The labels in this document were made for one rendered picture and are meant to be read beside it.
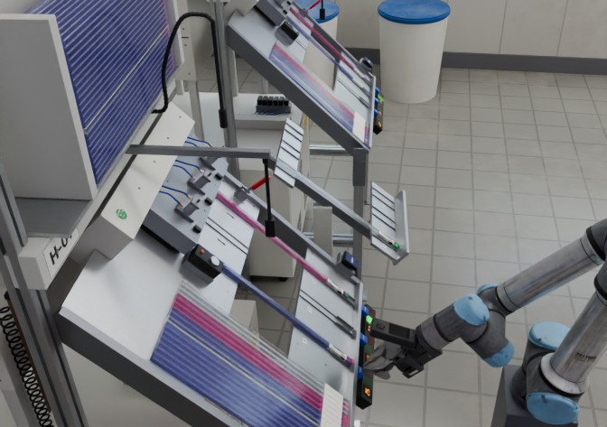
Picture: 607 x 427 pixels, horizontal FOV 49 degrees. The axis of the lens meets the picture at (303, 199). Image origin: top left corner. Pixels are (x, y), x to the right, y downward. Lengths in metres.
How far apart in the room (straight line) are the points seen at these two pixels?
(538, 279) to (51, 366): 1.08
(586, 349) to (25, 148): 1.22
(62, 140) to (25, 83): 0.11
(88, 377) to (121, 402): 0.14
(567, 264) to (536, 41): 3.63
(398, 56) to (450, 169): 0.94
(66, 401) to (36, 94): 0.57
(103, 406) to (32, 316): 0.71
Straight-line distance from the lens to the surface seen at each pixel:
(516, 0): 5.06
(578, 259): 1.65
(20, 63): 1.13
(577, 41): 5.22
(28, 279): 1.17
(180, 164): 1.62
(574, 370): 1.68
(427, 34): 4.43
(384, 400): 2.63
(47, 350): 1.28
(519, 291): 1.71
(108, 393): 1.93
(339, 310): 1.85
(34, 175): 1.23
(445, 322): 1.62
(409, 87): 4.56
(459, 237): 3.39
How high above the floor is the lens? 2.03
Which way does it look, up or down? 34 degrees down
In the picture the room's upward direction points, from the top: 2 degrees counter-clockwise
